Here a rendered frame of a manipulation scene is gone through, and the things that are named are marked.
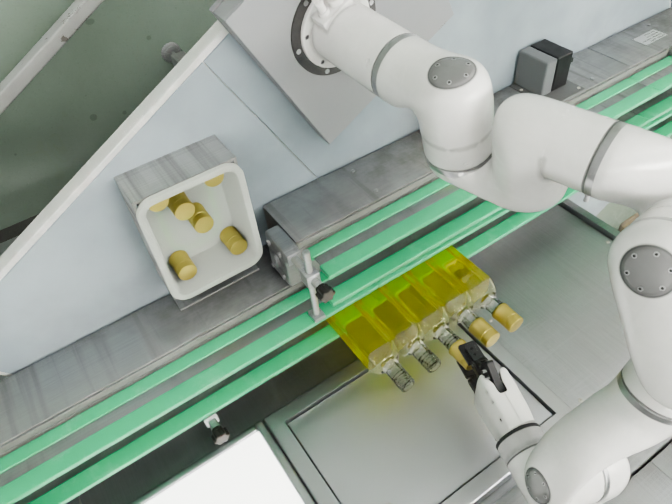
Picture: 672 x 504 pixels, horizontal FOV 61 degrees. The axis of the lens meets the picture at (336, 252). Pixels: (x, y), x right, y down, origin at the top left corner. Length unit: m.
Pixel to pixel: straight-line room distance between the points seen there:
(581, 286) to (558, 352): 0.19
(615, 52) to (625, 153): 0.92
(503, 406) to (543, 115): 0.45
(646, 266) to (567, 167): 0.14
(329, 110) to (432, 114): 0.32
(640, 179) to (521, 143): 0.13
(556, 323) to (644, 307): 0.70
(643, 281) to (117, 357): 0.80
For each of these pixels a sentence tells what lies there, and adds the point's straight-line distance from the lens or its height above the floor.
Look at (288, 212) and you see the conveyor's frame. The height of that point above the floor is 0.80.
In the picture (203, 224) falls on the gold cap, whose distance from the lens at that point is 0.96.
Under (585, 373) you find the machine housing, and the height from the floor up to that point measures 1.26.
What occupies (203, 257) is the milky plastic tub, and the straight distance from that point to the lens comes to 1.04.
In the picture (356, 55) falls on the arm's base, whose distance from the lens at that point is 0.82.
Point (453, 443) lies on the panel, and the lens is 1.08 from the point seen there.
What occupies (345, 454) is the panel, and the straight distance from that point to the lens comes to 1.07.
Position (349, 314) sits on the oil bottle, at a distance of 1.04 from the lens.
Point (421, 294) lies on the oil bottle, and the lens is 1.06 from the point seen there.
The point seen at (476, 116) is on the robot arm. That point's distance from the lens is 0.72.
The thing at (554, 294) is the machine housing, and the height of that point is 1.08.
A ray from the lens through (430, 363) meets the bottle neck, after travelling 0.99.
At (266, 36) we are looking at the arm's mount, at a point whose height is 0.80.
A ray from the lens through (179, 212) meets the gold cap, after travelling 0.92.
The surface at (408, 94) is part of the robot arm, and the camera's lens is 0.74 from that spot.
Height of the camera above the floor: 1.52
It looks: 37 degrees down
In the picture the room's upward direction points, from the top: 136 degrees clockwise
